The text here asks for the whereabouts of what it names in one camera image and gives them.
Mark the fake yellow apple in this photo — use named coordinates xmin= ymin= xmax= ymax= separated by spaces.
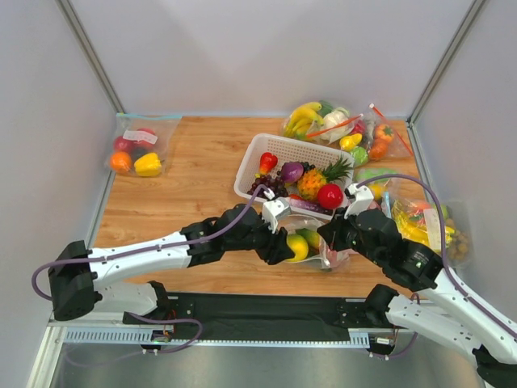
xmin=287 ymin=234 xmax=309 ymax=263

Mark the fake pink peach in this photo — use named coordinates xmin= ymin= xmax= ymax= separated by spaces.
xmin=326 ymin=250 xmax=349 ymax=268

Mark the polka dot zip bag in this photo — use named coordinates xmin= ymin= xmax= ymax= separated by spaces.
xmin=280 ymin=214 xmax=350 ymax=272

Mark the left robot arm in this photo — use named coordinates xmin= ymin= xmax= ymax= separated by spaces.
xmin=46 ymin=199 xmax=295 ymax=323

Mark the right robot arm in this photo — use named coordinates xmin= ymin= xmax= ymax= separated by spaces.
xmin=317 ymin=209 xmax=516 ymax=387

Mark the fake mango yellow green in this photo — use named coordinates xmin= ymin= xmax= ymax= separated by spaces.
xmin=296 ymin=228 xmax=320 ymax=250

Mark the fake purple eggplant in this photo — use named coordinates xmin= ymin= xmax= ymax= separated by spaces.
xmin=287 ymin=197 xmax=333 ymax=216

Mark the fake red apple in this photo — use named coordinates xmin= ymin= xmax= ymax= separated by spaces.
xmin=317 ymin=183 xmax=344 ymax=209

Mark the fake pineapple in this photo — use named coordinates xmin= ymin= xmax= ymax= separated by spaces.
xmin=296 ymin=157 xmax=352 ymax=201

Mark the fake grape bunch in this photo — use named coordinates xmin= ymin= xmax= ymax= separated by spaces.
xmin=247 ymin=175 xmax=288 ymax=197

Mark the fake purple onion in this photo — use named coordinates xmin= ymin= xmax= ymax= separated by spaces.
xmin=280 ymin=162 xmax=305 ymax=183

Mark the fake red strawberry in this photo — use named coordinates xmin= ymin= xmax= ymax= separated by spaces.
xmin=258 ymin=152 xmax=278 ymax=175

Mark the blue zip bag right side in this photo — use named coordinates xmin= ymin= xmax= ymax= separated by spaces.
xmin=354 ymin=167 xmax=442 ymax=253

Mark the red zip bag with vegetables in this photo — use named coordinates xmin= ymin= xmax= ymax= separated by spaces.
xmin=339 ymin=103 xmax=413 ymax=168

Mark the fake banana bunch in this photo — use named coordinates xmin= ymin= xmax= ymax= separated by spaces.
xmin=283 ymin=101 xmax=324 ymax=137

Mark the orange zip bag with bananas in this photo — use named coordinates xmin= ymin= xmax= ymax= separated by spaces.
xmin=280 ymin=100 xmax=364 ymax=146

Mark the bag of nuts right edge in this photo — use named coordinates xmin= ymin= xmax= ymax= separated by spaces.
xmin=442 ymin=200 xmax=473 ymax=268

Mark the fake yellow bell pepper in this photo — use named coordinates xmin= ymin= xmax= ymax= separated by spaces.
xmin=134 ymin=152 xmax=162 ymax=177

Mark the blue zip bag with fruit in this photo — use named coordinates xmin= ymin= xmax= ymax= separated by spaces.
xmin=106 ymin=113 xmax=183 ymax=178

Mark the fake orange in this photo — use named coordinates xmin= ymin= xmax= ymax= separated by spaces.
xmin=109 ymin=151 xmax=132 ymax=174

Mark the white plastic basket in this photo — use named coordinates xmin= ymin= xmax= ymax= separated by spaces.
xmin=233 ymin=133 xmax=354 ymax=220

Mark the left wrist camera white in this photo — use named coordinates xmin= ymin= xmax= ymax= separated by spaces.
xmin=262 ymin=198 xmax=291 ymax=234

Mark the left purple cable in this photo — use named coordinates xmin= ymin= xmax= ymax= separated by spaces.
xmin=31 ymin=184 xmax=275 ymax=367

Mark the purple cable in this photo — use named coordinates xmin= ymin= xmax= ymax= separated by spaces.
xmin=31 ymin=184 xmax=275 ymax=367
xmin=355 ymin=173 xmax=517 ymax=361

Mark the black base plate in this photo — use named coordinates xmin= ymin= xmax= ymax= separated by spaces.
xmin=76 ymin=289 xmax=413 ymax=344

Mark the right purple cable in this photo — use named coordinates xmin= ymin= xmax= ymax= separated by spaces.
xmin=355 ymin=173 xmax=517 ymax=361

